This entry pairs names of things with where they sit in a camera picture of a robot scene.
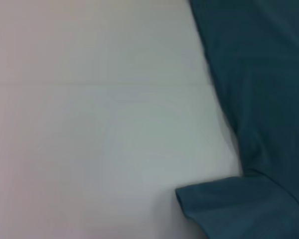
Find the blue t-shirt with white print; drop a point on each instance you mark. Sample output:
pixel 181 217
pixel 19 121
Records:
pixel 259 124

